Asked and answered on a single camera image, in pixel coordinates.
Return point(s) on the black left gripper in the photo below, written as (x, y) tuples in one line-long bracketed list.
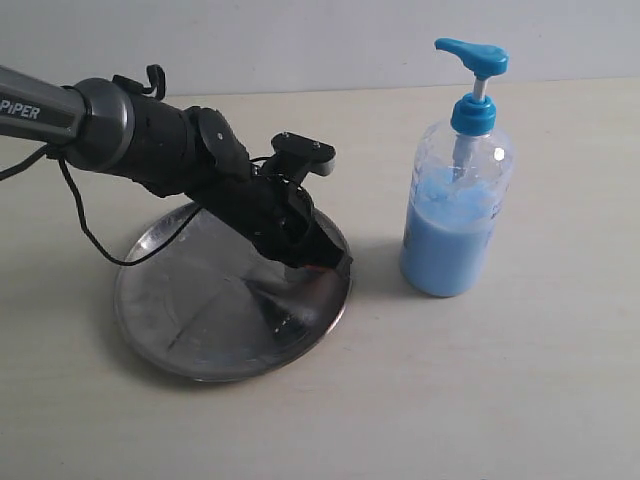
[(276, 216)]

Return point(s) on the blue soap pump bottle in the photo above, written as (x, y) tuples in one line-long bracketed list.
[(461, 172)]

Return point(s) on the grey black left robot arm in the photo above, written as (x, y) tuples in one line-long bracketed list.
[(124, 128)]

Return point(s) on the round stainless steel plate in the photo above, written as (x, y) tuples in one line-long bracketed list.
[(199, 302)]

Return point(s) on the left wrist camera black grey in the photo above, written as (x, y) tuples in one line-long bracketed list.
[(296, 156)]

